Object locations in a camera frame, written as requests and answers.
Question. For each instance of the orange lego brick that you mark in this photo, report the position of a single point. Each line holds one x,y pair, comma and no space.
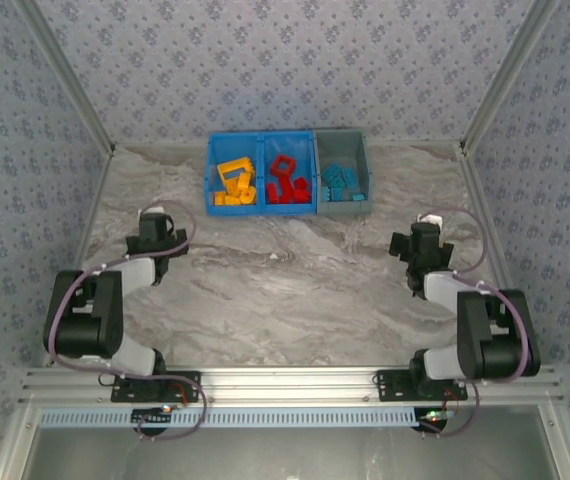
221,199

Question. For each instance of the yellow lego brick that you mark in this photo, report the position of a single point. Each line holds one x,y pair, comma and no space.
237,191

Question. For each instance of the yellow half-round lego piece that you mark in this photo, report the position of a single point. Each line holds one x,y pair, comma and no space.
249,195

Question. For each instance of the yellow lego window frame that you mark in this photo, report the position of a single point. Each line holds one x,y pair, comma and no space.
235,164

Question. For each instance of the red lego window frame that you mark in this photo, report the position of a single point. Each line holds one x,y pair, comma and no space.
279,175

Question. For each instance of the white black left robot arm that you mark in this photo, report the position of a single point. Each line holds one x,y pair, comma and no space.
80,330

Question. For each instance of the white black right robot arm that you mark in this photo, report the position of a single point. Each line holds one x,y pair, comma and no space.
495,350

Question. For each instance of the blue plastic bin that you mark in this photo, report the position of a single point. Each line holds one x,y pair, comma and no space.
290,145
235,145

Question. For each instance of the grey plastic bin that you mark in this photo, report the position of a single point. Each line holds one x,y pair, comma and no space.
340,150

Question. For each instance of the black controller board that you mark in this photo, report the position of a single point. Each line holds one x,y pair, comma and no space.
435,426
145,416

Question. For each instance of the grey metal panel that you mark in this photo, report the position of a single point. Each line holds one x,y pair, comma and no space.
290,455

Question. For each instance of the aluminium side rail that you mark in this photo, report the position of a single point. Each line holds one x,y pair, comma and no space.
490,240
90,215

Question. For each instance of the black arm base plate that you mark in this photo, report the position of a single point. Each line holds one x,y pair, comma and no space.
190,385
390,387

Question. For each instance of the aluminium mounting rail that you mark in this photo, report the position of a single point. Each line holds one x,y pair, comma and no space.
290,382

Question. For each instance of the aluminium frame post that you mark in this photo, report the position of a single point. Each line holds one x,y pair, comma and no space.
66,75
506,75

